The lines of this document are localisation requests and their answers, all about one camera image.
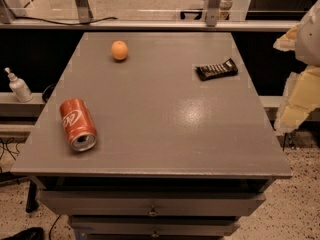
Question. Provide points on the grey lower drawer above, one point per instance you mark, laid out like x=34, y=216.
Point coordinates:
x=161, y=226

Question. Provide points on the grey drawer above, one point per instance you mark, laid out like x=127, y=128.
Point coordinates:
x=151, y=203
x=161, y=226

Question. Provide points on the metal frame post right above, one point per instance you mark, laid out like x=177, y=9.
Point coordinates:
x=212, y=12

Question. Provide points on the orange fruit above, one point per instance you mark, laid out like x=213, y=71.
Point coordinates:
x=119, y=50

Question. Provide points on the red soda can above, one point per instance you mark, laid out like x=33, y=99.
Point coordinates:
x=78, y=125

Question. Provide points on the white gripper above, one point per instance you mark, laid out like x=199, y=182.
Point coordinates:
x=310, y=41

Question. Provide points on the white pump bottle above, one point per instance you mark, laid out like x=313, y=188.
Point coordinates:
x=19, y=87

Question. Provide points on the metal frame post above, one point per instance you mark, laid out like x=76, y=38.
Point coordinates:
x=84, y=12
x=212, y=12

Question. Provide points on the dark chocolate rxbar wrapper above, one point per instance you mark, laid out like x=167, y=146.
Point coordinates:
x=214, y=71

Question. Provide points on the black shoe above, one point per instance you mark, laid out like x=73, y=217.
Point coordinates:
x=34, y=233

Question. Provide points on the grey top drawer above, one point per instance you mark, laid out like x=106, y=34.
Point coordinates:
x=151, y=203

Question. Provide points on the metal frame post left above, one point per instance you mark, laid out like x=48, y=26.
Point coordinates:
x=84, y=12

